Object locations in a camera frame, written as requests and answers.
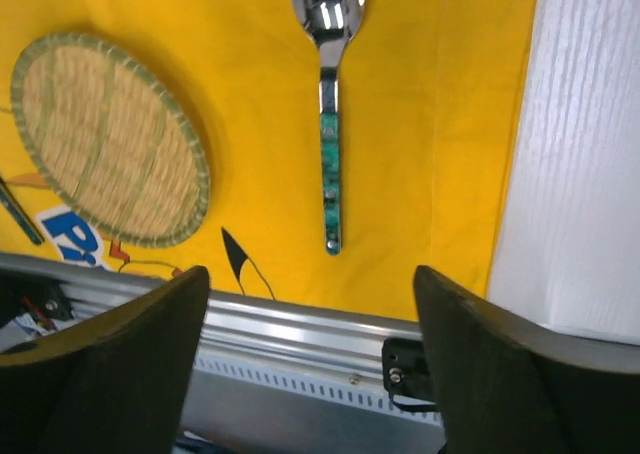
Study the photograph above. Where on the slotted grey cable duct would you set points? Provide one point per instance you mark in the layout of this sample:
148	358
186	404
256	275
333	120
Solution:
365	394

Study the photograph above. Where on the round woven bamboo plate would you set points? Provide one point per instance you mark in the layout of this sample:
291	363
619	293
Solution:
110	140

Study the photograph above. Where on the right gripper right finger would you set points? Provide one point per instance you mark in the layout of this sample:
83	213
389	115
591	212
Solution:
504	384

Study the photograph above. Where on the spoon with green handle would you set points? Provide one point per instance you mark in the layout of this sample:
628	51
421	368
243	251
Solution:
331	25

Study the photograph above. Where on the yellow pikachu cloth placemat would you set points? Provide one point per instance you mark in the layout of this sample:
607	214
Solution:
430	94

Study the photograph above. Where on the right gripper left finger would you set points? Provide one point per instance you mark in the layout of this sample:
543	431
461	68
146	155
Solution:
115	383

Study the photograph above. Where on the aluminium rail base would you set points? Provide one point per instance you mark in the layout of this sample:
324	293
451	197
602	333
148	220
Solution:
322	338

